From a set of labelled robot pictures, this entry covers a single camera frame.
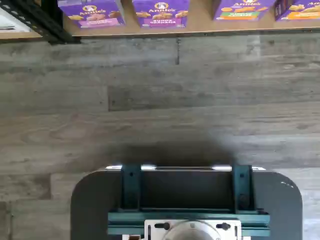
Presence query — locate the purple Annie's box pink patch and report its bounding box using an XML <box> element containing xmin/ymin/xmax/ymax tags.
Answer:
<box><xmin>57</xmin><ymin>0</ymin><xmax>126</xmax><ymax>29</ymax></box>

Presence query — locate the grey robot base platform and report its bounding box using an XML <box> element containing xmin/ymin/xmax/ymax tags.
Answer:
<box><xmin>70</xmin><ymin>164</ymin><xmax>304</xmax><ymax>240</ymax></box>

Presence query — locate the wooden shelf board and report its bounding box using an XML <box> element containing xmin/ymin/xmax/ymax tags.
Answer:
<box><xmin>0</xmin><ymin>31</ymin><xmax>43</xmax><ymax>40</ymax></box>
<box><xmin>62</xmin><ymin>0</ymin><xmax>320</xmax><ymax>38</ymax></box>

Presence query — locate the purple Annie's box violet patch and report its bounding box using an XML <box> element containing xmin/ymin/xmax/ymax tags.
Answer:
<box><xmin>132</xmin><ymin>0</ymin><xmax>190</xmax><ymax>29</ymax></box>

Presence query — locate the purple Annie's box green patch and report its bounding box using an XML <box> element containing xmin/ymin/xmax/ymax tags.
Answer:
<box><xmin>212</xmin><ymin>0</ymin><xmax>278</xmax><ymax>22</ymax></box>

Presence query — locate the white snack box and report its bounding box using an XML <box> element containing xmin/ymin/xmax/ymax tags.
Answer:
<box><xmin>0</xmin><ymin>6</ymin><xmax>32</xmax><ymax>32</ymax></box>

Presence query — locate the purple Annie's box orange patch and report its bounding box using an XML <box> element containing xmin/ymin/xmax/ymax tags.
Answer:
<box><xmin>274</xmin><ymin>0</ymin><xmax>320</xmax><ymax>22</ymax></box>

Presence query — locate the teal metal mounting frame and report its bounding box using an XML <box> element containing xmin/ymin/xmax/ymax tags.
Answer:
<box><xmin>107</xmin><ymin>163</ymin><xmax>271</xmax><ymax>237</ymax></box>

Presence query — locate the black perforated shelf post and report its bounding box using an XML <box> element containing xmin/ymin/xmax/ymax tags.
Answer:
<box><xmin>0</xmin><ymin>0</ymin><xmax>82</xmax><ymax>45</ymax></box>

